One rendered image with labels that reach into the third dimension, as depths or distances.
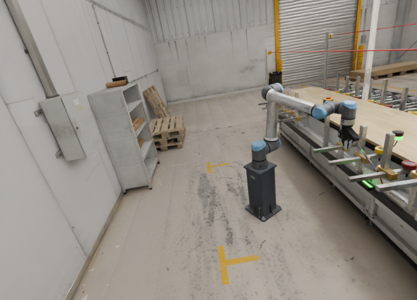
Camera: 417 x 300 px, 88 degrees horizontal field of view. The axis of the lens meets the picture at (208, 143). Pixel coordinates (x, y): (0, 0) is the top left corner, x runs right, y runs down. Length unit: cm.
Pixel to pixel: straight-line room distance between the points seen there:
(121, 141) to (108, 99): 59
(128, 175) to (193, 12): 718
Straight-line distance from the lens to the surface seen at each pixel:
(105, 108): 320
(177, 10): 944
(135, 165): 339
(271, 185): 251
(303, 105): 184
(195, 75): 930
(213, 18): 942
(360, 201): 280
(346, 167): 229
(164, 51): 933
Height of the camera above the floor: 182
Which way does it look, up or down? 23 degrees down
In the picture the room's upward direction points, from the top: 10 degrees counter-clockwise
